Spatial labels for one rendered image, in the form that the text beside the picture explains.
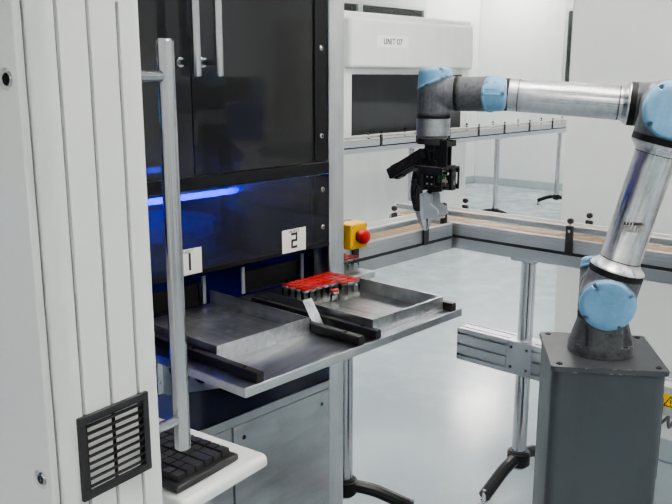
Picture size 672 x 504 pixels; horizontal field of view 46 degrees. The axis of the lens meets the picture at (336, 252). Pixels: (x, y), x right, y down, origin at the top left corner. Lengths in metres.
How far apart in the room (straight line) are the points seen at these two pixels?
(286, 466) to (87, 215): 1.33
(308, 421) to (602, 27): 1.83
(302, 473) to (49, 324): 1.36
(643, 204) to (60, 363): 1.20
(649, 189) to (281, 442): 1.12
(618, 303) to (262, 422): 0.93
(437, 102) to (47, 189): 1.01
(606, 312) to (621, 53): 1.56
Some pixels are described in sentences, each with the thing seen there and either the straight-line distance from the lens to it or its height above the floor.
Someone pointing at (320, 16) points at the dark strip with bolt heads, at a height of 1.58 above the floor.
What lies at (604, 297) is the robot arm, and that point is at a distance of 1.78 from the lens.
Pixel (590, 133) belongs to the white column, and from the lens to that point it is 3.22.
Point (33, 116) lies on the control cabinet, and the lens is 1.00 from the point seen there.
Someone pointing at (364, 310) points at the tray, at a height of 0.88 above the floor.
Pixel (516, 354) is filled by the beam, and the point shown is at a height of 0.50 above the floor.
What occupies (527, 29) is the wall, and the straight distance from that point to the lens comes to 10.85.
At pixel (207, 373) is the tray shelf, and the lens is 1.55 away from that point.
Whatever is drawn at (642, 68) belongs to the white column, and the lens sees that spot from 3.14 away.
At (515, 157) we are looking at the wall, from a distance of 10.93.
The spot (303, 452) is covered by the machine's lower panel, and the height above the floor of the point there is 0.42.
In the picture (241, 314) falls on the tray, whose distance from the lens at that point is 1.90.
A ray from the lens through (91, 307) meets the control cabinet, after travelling 1.06.
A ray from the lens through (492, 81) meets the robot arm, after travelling 1.78.
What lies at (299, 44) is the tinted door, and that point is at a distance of 2.05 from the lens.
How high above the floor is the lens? 1.43
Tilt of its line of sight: 12 degrees down
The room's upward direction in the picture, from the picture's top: straight up
